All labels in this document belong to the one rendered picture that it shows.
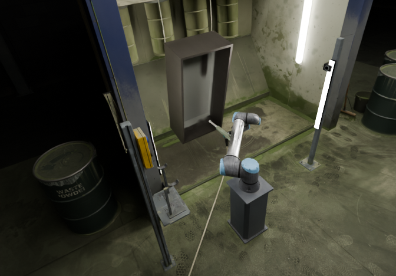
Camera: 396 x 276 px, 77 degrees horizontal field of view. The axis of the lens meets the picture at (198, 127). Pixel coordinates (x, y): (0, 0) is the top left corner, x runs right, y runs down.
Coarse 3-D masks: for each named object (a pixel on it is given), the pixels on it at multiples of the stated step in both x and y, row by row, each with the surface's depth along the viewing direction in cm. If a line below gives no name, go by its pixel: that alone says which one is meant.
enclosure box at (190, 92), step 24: (168, 48) 243; (192, 48) 240; (216, 48) 242; (168, 72) 266; (192, 72) 291; (216, 72) 295; (168, 96) 294; (192, 96) 317; (216, 96) 316; (192, 120) 342; (216, 120) 340
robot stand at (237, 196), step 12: (228, 180) 233; (264, 180) 230; (240, 192) 221; (264, 192) 219; (240, 204) 225; (252, 204) 218; (264, 204) 230; (240, 216) 235; (252, 216) 230; (264, 216) 243; (240, 228) 246; (252, 228) 242; (264, 228) 257
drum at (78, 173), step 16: (96, 160) 250; (80, 176) 230; (96, 176) 248; (48, 192) 233; (64, 192) 230; (80, 192) 237; (96, 192) 251; (112, 192) 289; (64, 208) 243; (80, 208) 246; (96, 208) 257; (112, 208) 280; (80, 224) 258; (96, 224) 266
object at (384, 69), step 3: (384, 66) 351; (387, 66) 351; (390, 66) 351; (393, 66) 350; (381, 69) 345; (384, 69) 345; (387, 69) 345; (390, 69) 344; (393, 69) 343; (384, 72) 338; (387, 72) 338; (390, 72) 337; (393, 72) 336; (390, 75) 328; (393, 75) 328
